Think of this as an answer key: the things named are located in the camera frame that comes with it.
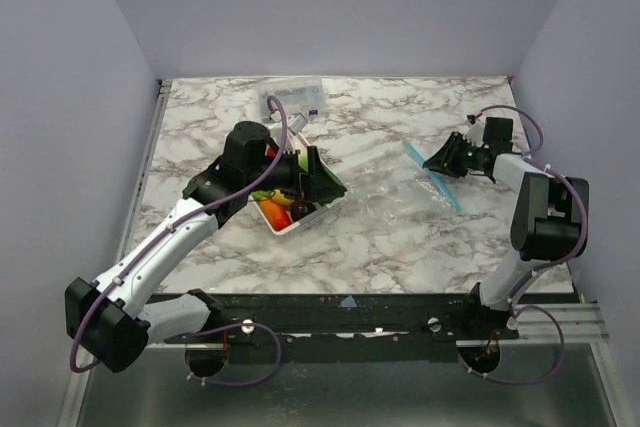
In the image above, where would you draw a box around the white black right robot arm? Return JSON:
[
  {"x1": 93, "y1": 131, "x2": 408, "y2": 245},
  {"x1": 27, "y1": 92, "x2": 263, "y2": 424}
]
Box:
[{"x1": 422, "y1": 113, "x2": 590, "y2": 332}]

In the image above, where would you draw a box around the orange red toy mango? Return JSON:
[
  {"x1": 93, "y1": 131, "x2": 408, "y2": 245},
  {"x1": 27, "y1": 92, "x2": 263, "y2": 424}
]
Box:
[{"x1": 259, "y1": 199, "x2": 292, "y2": 232}]

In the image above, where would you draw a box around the dark purple toy mangosteen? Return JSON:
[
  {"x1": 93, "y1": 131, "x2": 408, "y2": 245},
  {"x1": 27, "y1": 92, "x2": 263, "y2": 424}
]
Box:
[{"x1": 289, "y1": 199, "x2": 317, "y2": 222}]

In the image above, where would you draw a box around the aluminium side rail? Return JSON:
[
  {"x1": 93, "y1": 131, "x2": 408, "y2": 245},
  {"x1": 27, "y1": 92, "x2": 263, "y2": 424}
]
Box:
[{"x1": 115, "y1": 78, "x2": 173, "y2": 262}]

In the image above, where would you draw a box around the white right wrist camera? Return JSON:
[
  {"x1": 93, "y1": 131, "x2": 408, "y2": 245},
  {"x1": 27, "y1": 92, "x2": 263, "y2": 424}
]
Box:
[{"x1": 463, "y1": 113, "x2": 485, "y2": 146}]

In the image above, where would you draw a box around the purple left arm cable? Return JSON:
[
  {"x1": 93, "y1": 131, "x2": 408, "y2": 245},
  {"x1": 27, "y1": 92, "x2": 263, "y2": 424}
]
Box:
[{"x1": 68, "y1": 95, "x2": 294, "y2": 391}]

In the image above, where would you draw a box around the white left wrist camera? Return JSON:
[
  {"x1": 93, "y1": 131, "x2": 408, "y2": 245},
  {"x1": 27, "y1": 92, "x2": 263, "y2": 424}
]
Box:
[{"x1": 286, "y1": 113, "x2": 309, "y2": 136}]

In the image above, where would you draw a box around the aluminium front rail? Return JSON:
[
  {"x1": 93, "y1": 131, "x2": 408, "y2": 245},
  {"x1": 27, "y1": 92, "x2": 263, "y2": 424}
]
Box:
[{"x1": 517, "y1": 303, "x2": 610, "y2": 344}]

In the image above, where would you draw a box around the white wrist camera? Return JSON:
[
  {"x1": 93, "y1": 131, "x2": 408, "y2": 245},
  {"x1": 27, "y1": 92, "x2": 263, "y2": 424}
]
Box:
[
  {"x1": 286, "y1": 113, "x2": 309, "y2": 136},
  {"x1": 463, "y1": 113, "x2": 485, "y2": 146}
]

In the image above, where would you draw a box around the clear zip top bag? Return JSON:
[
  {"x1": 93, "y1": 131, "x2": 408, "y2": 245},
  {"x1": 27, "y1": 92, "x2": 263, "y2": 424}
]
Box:
[{"x1": 341, "y1": 140, "x2": 462, "y2": 234}]

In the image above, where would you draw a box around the yellow toy banana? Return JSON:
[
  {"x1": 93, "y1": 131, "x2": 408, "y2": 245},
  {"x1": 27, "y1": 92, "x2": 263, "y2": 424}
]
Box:
[{"x1": 268, "y1": 189, "x2": 295, "y2": 208}]

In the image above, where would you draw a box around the white perforated plastic basket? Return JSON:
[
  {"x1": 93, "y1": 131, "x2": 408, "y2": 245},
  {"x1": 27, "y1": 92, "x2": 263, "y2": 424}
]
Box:
[{"x1": 249, "y1": 124, "x2": 347, "y2": 236}]

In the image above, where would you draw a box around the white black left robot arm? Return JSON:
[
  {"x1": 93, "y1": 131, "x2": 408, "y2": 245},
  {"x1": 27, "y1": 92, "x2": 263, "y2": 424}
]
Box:
[{"x1": 64, "y1": 121, "x2": 346, "y2": 373}]

